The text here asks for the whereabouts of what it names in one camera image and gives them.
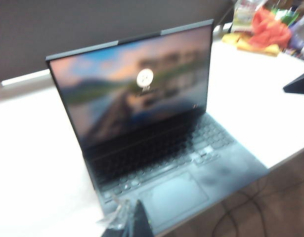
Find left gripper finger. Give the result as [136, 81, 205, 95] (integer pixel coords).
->
[96, 195, 154, 237]

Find purple plastic bag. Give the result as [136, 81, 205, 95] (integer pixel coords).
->
[287, 12, 304, 60]

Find white printed plastic bag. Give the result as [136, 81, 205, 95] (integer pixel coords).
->
[230, 0, 268, 33]

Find grey fabric desk divider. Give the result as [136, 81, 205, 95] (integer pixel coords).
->
[0, 0, 235, 86]

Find orange-red plastic bag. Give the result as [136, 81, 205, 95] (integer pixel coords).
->
[248, 8, 292, 51]

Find yellow cloth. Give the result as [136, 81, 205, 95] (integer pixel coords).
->
[220, 33, 285, 57]

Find dark grey laptop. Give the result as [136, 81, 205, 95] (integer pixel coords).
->
[45, 19, 270, 237]

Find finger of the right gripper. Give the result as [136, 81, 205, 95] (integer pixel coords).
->
[282, 74, 304, 96]

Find green package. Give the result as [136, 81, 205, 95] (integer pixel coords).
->
[272, 8, 300, 25]

